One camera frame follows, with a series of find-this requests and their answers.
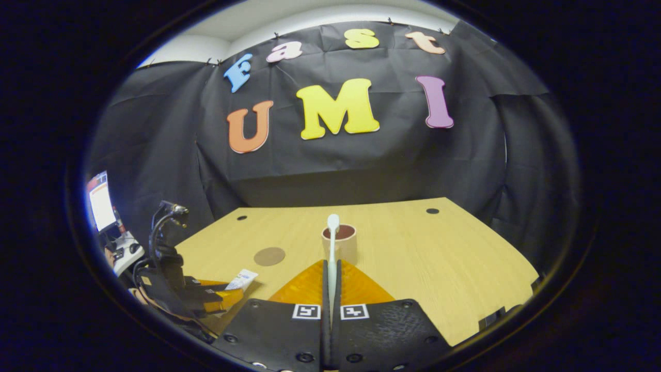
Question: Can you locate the pale green toothbrush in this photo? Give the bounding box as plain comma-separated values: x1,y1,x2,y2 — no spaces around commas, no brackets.
327,214,341,326

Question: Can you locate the white side table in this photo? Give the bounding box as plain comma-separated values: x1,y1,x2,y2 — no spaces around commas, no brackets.
111,231,146,277

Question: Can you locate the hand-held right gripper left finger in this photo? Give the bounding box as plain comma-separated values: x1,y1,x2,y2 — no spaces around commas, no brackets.
212,260,331,372

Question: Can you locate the black backdrop cloth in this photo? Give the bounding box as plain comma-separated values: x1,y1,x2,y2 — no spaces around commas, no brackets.
88,21,579,269

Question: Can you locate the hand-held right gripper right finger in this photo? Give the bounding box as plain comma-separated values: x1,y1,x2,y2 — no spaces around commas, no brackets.
333,260,452,372

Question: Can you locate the computer monitor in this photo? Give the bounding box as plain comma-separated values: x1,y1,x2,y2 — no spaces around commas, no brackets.
85,172,118,233

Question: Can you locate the beige cup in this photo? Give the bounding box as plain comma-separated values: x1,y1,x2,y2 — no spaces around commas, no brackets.
321,224,358,264

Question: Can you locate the white toothpaste tube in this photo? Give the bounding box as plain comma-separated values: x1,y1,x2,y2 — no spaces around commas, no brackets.
225,269,259,291

